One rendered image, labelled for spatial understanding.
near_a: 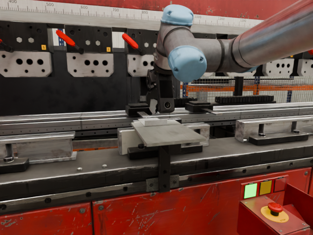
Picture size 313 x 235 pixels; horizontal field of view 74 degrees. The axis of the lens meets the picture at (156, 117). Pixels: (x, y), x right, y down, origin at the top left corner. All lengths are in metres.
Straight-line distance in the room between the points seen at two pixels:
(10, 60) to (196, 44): 0.57
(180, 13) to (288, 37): 0.25
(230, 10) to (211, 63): 0.49
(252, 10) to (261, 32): 0.59
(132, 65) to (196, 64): 0.36
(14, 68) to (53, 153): 0.30
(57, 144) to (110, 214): 0.31
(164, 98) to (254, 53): 0.28
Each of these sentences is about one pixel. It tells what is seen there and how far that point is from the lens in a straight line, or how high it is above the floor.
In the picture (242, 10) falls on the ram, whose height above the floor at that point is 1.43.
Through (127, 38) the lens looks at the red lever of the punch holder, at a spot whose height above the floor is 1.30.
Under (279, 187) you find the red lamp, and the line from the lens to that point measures 0.87.
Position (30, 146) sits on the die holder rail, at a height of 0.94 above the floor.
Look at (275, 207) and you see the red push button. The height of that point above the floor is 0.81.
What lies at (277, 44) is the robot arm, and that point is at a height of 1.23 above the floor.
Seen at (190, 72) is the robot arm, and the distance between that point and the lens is 0.45.
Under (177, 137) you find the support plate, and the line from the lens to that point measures 0.62.
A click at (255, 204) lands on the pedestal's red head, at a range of 0.78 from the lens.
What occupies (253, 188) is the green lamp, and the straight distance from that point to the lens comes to 0.78.
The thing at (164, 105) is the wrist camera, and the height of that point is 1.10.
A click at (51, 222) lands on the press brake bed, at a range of 0.81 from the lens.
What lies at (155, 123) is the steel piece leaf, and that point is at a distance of 0.75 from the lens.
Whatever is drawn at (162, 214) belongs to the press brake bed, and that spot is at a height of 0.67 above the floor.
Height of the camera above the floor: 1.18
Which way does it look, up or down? 12 degrees down
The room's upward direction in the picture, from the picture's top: straight up
